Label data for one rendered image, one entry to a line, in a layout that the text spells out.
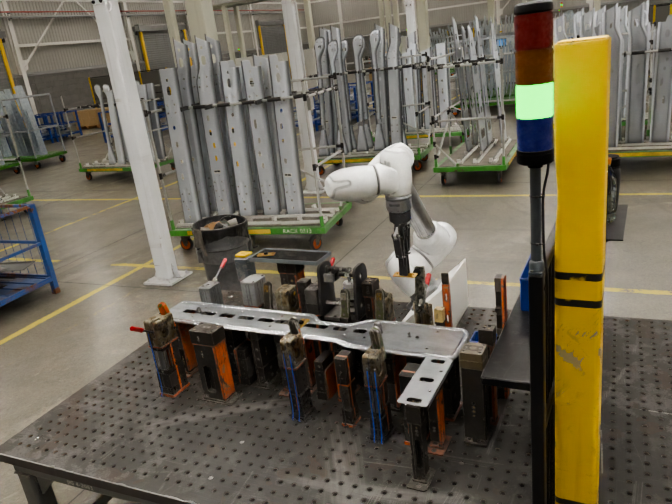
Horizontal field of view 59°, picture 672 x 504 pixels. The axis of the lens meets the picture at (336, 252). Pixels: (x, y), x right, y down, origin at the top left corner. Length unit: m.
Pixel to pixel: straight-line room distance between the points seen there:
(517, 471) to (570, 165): 1.10
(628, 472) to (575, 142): 1.18
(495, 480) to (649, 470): 0.47
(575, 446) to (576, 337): 0.30
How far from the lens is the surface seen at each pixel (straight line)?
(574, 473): 1.71
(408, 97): 11.66
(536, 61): 1.19
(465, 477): 2.08
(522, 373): 1.96
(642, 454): 2.24
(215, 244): 5.15
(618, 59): 8.88
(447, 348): 2.16
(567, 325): 1.48
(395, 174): 1.98
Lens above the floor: 2.05
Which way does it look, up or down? 19 degrees down
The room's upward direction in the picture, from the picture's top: 7 degrees counter-clockwise
